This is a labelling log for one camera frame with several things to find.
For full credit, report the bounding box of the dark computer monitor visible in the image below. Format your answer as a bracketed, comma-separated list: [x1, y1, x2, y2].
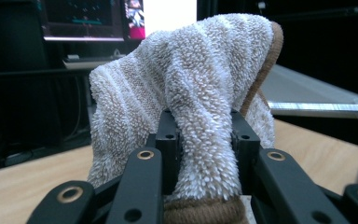
[38, 0, 126, 42]

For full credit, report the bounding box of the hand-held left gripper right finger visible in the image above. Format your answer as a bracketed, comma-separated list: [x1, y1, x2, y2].
[230, 109, 261, 194]

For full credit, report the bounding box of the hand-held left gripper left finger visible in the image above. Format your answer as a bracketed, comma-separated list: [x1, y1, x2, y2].
[147, 108, 182, 195]

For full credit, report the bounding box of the metal two-tier shelf rack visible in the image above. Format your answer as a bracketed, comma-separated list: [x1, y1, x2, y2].
[260, 63, 358, 185]

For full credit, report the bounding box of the bright computer monitor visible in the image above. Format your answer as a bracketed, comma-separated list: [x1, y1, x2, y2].
[122, 0, 199, 41]

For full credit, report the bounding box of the striped beige towel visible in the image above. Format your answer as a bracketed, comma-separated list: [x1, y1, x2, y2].
[87, 12, 284, 224]

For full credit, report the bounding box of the pale flat keyboard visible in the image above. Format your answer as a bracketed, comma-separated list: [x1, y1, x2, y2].
[62, 49, 129, 70]

